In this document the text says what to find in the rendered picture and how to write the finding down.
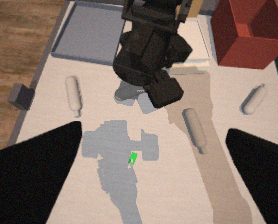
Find white gas cylinder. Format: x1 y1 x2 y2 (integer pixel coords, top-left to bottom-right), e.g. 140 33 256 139
242 84 268 115

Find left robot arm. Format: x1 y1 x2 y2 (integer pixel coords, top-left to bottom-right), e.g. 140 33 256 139
113 0 193 87

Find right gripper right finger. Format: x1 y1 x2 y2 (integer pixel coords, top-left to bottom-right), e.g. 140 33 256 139
225 128 278 224

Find red open box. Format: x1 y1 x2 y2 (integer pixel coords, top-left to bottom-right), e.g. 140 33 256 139
210 0 278 70

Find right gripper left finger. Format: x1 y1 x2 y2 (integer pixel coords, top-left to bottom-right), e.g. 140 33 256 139
0 121 82 224

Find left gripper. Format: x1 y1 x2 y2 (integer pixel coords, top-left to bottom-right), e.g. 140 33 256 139
120 31 184 109

